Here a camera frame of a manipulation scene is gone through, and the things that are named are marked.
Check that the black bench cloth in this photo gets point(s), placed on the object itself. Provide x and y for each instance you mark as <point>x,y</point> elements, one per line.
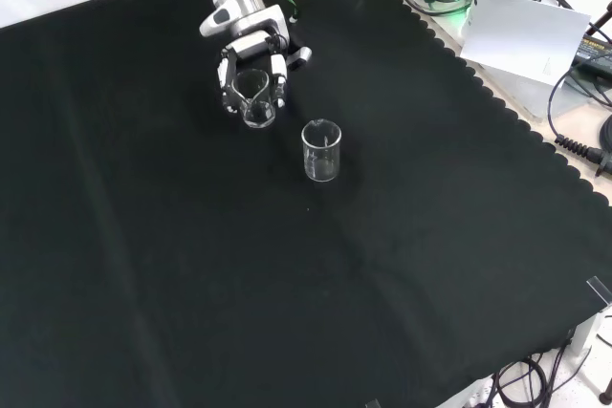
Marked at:
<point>239,260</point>

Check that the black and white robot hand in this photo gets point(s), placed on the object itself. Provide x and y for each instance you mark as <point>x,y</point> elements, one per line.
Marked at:
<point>253,42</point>

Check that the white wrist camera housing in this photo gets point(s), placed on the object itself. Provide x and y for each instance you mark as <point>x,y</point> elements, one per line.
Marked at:
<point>248,20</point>

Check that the grey bench leg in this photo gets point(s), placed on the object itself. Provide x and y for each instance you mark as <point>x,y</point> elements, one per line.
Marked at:
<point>584,341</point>

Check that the pale board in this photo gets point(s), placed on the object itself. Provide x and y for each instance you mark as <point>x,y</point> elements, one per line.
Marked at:
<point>521,35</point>

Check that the clear cloth clip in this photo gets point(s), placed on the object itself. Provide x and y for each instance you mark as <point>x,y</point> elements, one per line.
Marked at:
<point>600,289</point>
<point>373,403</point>

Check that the clear glass beaker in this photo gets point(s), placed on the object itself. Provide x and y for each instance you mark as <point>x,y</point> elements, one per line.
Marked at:
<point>260,119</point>
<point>321,171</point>

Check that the black power adapter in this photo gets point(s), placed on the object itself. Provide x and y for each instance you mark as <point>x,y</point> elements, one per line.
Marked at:
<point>593,47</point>

